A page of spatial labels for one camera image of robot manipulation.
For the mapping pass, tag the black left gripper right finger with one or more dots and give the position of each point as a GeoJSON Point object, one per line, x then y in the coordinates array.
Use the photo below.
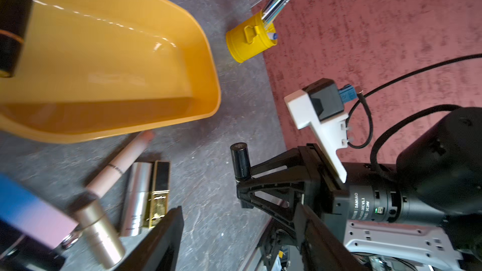
{"type": "Point", "coordinates": [319, 248]}

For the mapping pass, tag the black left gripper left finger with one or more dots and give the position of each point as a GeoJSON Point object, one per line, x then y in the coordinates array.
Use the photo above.
{"type": "Point", "coordinates": [160, 248]}

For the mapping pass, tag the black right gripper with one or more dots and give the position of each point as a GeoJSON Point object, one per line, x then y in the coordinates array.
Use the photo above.
{"type": "Point", "coordinates": [325, 194]}

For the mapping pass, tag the gold black square lipstick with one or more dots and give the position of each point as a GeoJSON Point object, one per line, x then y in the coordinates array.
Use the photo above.
{"type": "Point", "coordinates": [158, 193]}

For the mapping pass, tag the black lipstick short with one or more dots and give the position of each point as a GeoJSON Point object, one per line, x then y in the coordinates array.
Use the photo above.
{"type": "Point", "coordinates": [241, 162]}

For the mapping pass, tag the black lipstick with gold band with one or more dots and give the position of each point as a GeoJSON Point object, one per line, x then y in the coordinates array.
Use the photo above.
{"type": "Point", "coordinates": [15, 15]}

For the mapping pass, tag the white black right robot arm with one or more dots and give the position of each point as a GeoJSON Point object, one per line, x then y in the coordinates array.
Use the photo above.
{"type": "Point", "coordinates": [417, 200]}

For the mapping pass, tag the silver pink lipstick tube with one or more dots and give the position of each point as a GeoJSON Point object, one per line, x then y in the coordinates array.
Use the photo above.
{"type": "Point", "coordinates": [136, 199]}

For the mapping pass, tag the gold lipstick tube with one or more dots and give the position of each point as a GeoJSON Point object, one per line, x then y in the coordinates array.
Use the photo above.
{"type": "Point", "coordinates": [101, 235]}

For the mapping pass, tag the black lipstick beside gradient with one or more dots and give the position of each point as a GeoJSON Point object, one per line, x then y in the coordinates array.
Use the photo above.
{"type": "Point", "coordinates": [19, 252]}

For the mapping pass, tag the blue pink gradient lipstick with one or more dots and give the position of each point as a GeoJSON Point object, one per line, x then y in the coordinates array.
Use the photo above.
{"type": "Point", "coordinates": [32, 216]}

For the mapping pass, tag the yellow plastic storage tray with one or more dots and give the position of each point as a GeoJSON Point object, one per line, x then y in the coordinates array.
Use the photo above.
{"type": "Point", "coordinates": [92, 69]}

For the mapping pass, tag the pink nude lip gloss tube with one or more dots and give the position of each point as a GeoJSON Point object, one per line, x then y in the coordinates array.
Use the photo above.
{"type": "Point", "coordinates": [109, 176]}

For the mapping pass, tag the yellow pen cup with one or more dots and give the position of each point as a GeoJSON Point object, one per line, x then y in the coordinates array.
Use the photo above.
{"type": "Point", "coordinates": [250, 38]}

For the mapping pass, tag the pens in cup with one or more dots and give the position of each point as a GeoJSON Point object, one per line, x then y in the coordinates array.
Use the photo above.
{"type": "Point", "coordinates": [271, 10]}

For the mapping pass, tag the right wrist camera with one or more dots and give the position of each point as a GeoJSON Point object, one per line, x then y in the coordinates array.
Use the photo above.
{"type": "Point", "coordinates": [320, 107]}

